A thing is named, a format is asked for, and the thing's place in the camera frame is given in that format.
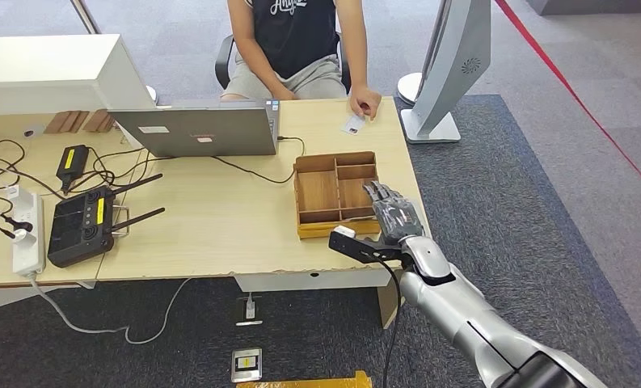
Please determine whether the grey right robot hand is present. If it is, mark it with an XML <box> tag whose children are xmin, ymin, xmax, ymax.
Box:
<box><xmin>361</xmin><ymin>180</ymin><xmax>426</xmax><ymax>247</ymax></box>

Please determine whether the person's left hand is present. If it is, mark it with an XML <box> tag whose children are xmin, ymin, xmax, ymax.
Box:
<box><xmin>348</xmin><ymin>84</ymin><xmax>383</xmax><ymax>121</ymax></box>

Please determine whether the white ID card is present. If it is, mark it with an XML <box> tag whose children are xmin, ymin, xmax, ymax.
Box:
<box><xmin>341</xmin><ymin>113</ymin><xmax>367</xmax><ymax>136</ymax></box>

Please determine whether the person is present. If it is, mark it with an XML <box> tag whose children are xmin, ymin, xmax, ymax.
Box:
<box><xmin>221</xmin><ymin>0</ymin><xmax>383</xmax><ymax>121</ymax></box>

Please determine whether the white round stand base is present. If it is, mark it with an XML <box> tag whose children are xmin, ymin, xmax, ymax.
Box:
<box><xmin>396</xmin><ymin>72</ymin><xmax>424</xmax><ymax>106</ymax></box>

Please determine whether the wooden organizer box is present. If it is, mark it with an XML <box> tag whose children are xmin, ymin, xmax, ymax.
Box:
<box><xmin>292</xmin><ymin>150</ymin><xmax>382</xmax><ymax>240</ymax></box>

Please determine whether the silver kiosk display stand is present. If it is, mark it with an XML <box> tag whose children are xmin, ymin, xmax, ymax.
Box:
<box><xmin>400</xmin><ymin>0</ymin><xmax>492</xmax><ymax>145</ymax></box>

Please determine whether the white desk drawer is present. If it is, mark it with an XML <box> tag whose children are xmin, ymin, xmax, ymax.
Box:
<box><xmin>234</xmin><ymin>269</ymin><xmax>402</xmax><ymax>293</ymax></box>

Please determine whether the yellow floor tape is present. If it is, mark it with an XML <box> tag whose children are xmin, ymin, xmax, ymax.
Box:
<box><xmin>237</xmin><ymin>370</ymin><xmax>373</xmax><ymax>388</ymax></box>

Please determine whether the grey laptop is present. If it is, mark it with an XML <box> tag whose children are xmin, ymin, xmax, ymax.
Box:
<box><xmin>107</xmin><ymin>99</ymin><xmax>281</xmax><ymax>158</ymax></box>

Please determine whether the floor socket with white plug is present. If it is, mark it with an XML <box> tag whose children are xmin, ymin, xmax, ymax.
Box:
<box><xmin>235</xmin><ymin>291</ymin><xmax>264</xmax><ymax>327</ymax></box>

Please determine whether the red floor tape line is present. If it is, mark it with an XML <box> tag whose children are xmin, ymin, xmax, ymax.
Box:
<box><xmin>492</xmin><ymin>0</ymin><xmax>641</xmax><ymax>205</ymax></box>

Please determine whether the silver floor socket plate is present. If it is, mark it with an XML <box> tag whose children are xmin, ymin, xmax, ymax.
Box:
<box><xmin>230</xmin><ymin>347</ymin><xmax>264</xmax><ymax>384</ymax></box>

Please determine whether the wooden block stand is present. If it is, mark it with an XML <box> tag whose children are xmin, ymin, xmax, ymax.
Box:
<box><xmin>82</xmin><ymin>109</ymin><xmax>116</xmax><ymax>134</ymax></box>
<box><xmin>44</xmin><ymin>111</ymin><xmax>90</xmax><ymax>135</ymax></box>

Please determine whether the grey metal pole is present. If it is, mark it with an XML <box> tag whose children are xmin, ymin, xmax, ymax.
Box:
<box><xmin>69</xmin><ymin>0</ymin><xmax>102</xmax><ymax>36</ymax></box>

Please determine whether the black power adapter yellow label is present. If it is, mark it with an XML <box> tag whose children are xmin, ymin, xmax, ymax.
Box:
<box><xmin>55</xmin><ymin>144</ymin><xmax>91</xmax><ymax>182</ymax></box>

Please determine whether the black controller with antennas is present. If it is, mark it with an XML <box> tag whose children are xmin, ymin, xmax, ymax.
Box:
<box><xmin>47</xmin><ymin>172</ymin><xmax>166</xmax><ymax>269</ymax></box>

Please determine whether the white cabinet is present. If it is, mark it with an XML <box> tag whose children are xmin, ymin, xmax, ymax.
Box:
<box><xmin>0</xmin><ymin>33</ymin><xmax>157</xmax><ymax>116</ymax></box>

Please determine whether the black plug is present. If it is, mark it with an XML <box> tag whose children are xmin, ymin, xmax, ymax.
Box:
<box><xmin>0</xmin><ymin>214</ymin><xmax>34</xmax><ymax>235</ymax></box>

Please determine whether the white power strip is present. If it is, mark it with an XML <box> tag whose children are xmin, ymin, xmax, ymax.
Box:
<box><xmin>10</xmin><ymin>188</ymin><xmax>47</xmax><ymax>276</ymax></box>

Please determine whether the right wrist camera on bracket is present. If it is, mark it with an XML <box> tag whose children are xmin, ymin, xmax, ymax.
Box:
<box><xmin>327</xmin><ymin>225</ymin><xmax>410</xmax><ymax>266</ymax></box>

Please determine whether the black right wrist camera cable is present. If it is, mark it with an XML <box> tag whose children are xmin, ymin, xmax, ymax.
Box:
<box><xmin>380</xmin><ymin>259</ymin><xmax>404</xmax><ymax>388</ymax></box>

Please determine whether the black laptop charger cable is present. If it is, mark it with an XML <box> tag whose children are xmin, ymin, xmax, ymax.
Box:
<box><xmin>211</xmin><ymin>135</ymin><xmax>306</xmax><ymax>186</ymax></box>

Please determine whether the black adapter cable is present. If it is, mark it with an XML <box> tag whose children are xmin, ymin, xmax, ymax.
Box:
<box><xmin>59</xmin><ymin>147</ymin><xmax>161</xmax><ymax>197</ymax></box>

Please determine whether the white power cable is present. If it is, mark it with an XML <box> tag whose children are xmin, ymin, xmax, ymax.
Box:
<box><xmin>27</xmin><ymin>274</ymin><xmax>192</xmax><ymax>346</ymax></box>

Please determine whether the black looped cable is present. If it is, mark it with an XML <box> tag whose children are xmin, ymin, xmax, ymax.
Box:
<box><xmin>0</xmin><ymin>133</ymin><xmax>65</xmax><ymax>202</ymax></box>

